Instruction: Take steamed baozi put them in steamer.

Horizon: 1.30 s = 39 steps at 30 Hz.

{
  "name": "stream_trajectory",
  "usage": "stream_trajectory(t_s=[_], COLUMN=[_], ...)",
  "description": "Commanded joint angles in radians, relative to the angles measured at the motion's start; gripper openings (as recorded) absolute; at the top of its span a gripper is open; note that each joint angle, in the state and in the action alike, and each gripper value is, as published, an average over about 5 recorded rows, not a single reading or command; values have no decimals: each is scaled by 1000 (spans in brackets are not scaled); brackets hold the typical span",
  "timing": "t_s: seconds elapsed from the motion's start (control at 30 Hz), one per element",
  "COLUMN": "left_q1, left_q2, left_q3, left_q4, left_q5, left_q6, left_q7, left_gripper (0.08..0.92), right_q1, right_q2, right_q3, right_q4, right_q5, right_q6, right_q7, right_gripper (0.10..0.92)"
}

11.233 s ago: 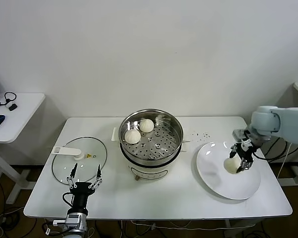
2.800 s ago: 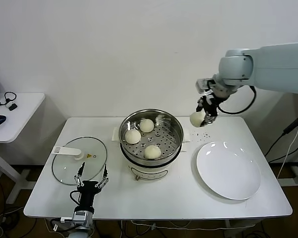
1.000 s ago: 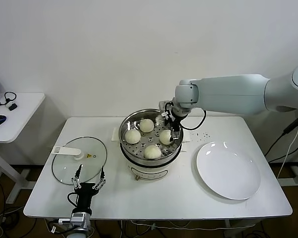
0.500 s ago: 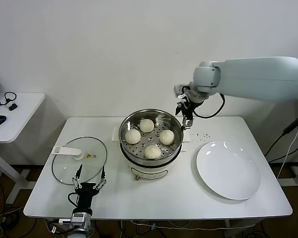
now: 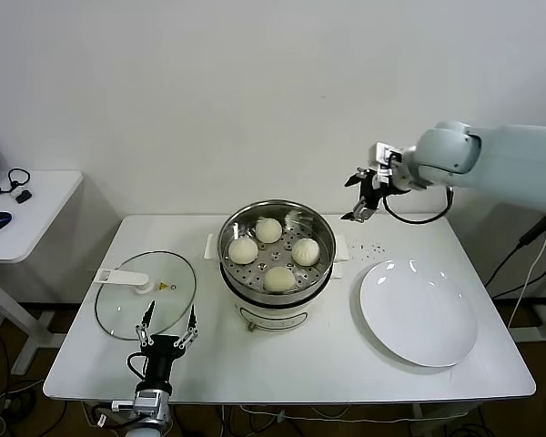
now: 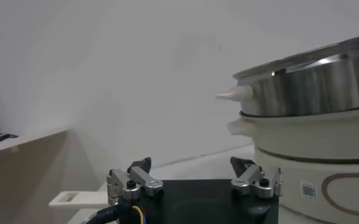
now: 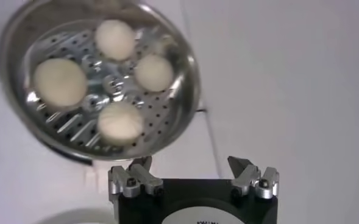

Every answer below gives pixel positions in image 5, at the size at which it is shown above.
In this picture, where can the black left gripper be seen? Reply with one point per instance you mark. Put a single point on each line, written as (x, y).
(158, 359)

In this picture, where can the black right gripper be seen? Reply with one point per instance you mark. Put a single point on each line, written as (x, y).
(374, 186)

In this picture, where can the white steamed baozi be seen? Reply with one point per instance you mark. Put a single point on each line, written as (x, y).
(280, 278)
(242, 251)
(306, 251)
(268, 230)

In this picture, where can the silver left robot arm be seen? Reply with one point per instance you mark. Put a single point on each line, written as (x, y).
(154, 419)

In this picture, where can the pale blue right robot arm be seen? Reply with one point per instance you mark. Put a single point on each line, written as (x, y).
(505, 159)

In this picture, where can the perforated steel steamer basket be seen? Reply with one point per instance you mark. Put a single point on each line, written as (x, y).
(311, 273)

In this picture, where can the white electric cooker pot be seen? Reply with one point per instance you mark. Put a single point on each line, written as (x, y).
(273, 316)

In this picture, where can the white round plate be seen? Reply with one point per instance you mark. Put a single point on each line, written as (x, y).
(418, 314)

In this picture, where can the white side table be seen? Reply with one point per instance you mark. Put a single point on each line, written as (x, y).
(50, 196)

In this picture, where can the small black device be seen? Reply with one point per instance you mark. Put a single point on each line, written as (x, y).
(23, 197)

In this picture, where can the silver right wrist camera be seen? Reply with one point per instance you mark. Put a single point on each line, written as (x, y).
(384, 155)

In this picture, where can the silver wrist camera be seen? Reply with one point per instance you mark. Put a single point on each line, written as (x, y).
(384, 155)
(145, 403)

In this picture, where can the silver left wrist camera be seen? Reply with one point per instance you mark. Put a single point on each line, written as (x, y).
(145, 403)

